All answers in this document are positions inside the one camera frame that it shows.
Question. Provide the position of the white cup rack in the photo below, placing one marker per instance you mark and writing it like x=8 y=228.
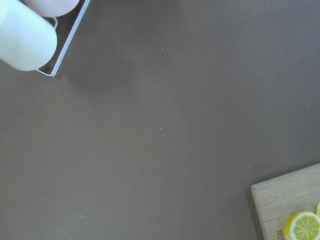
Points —
x=65 y=27

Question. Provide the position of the wooden cutting board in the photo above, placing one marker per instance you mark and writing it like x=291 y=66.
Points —
x=281 y=197

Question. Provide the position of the pale green cup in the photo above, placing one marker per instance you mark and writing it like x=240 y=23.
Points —
x=27 y=41

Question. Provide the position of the pink cup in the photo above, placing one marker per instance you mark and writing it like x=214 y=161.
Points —
x=52 y=8

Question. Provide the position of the upper lemon slice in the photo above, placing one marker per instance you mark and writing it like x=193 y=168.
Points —
x=302 y=226

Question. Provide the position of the yellow-green plastic knife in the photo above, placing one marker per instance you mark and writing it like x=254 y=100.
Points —
x=317 y=211

